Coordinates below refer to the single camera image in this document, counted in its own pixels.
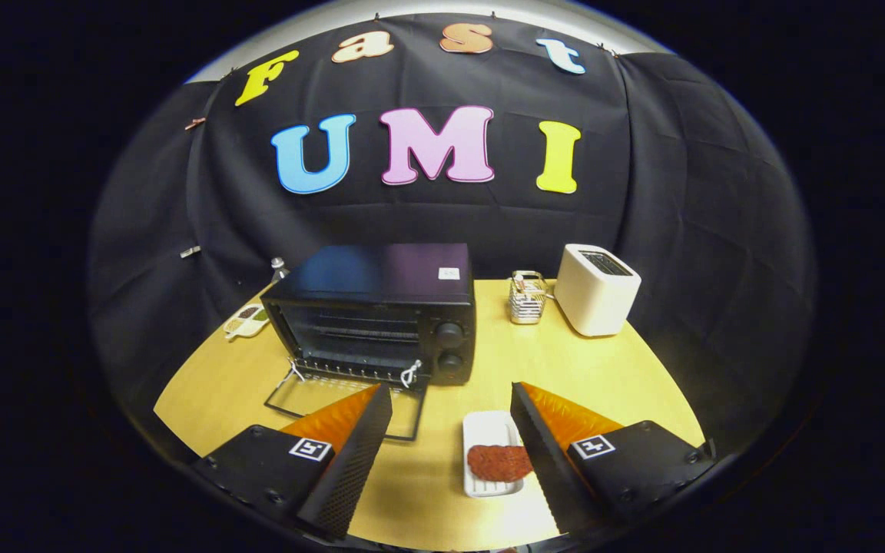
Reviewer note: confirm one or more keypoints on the white pop-up toaster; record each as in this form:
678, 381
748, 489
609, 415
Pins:
592, 299

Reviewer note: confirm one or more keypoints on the black toaster oven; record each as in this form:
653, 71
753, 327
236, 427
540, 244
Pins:
381, 273

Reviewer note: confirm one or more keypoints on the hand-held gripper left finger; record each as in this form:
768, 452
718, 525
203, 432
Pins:
358, 453

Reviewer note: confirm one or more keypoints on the white divided condiment dish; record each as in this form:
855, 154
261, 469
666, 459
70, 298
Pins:
246, 322

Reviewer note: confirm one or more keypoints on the black backdrop cloth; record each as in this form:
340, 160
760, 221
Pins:
681, 192

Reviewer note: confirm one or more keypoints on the reddish-brown meat slice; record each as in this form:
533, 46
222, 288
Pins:
496, 462

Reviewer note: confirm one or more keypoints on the white ribbed plate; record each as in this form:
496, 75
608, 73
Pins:
488, 426

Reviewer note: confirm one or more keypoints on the clear plastic bottle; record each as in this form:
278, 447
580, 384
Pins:
279, 269

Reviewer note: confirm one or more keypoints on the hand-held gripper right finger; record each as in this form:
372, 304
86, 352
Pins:
546, 453

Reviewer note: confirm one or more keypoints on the silver clip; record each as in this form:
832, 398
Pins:
190, 252

